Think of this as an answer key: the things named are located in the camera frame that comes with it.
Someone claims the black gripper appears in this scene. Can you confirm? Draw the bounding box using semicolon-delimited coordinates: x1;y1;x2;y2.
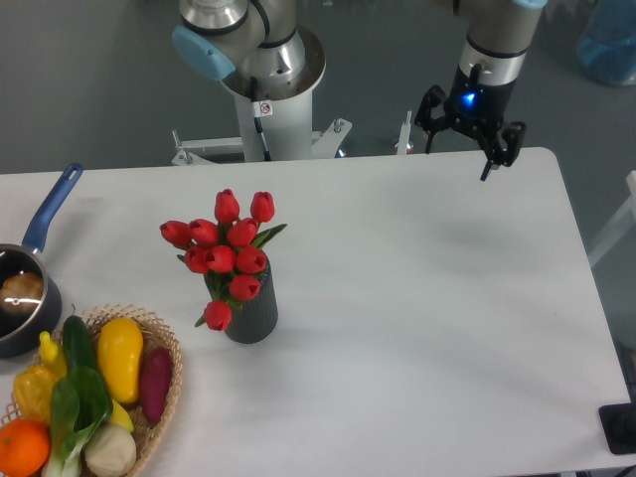
414;67;527;181

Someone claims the red tulip bouquet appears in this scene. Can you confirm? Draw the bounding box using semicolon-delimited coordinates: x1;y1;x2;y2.
159;189;285;308

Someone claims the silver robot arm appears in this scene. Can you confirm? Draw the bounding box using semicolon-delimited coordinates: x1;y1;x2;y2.
172;1;545;178

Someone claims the dark grey ribbed vase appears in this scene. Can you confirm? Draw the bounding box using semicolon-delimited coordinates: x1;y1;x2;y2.
197;262;278;344

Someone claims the blue translucent container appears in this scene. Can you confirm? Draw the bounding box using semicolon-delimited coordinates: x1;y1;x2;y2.
575;0;635;86

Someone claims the black device at table edge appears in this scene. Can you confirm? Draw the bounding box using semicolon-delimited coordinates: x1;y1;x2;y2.
598;402;635;455

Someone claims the purple sweet potato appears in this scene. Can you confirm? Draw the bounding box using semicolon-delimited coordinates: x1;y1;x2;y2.
139;347;173;424

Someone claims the yellow mango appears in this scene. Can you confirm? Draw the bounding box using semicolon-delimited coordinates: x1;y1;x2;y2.
97;317;144;404

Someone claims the dark green cucumber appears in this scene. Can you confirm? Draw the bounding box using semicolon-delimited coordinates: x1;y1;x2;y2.
62;314;99;372

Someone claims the woven wicker basket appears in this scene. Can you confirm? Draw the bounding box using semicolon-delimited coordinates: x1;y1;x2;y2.
1;305;182;476

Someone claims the green bok choy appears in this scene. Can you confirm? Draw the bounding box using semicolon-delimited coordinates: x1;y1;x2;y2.
43;366;112;476

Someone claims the brown food in saucepan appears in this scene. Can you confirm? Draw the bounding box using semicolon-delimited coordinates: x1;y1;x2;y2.
1;272;44;315

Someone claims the beige garlic bulb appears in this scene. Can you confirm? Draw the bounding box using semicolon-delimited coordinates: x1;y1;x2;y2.
84;424;136;477

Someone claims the yellow bell pepper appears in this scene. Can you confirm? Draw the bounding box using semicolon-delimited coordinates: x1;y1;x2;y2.
13;365;59;425

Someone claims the orange fruit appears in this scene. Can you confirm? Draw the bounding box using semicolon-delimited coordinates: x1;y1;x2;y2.
1;418;51;476

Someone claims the white frame at right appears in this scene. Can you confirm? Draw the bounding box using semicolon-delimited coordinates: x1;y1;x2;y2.
587;171;635;267

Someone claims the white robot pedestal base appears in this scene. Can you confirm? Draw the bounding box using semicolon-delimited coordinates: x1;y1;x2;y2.
172;91;353;166

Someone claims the blue handled saucepan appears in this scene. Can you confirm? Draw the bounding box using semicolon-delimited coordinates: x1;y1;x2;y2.
1;163;83;359

